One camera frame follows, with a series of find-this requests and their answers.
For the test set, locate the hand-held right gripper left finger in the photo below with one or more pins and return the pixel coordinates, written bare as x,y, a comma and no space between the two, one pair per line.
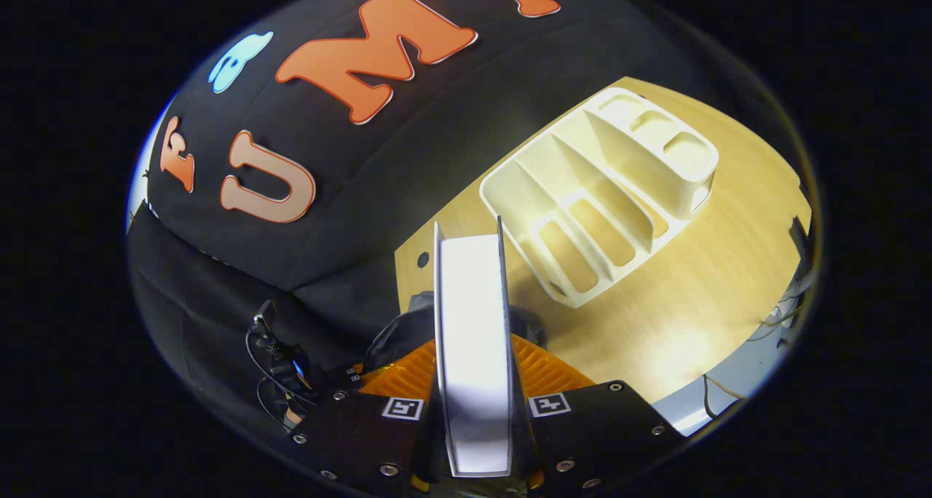
349,432

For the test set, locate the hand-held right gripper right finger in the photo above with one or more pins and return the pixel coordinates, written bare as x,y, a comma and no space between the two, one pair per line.
597,432

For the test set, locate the dark cover book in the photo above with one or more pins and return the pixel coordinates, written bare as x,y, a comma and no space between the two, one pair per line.
472,338

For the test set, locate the white plastic bookshelf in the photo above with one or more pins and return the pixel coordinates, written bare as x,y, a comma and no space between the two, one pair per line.
655,163

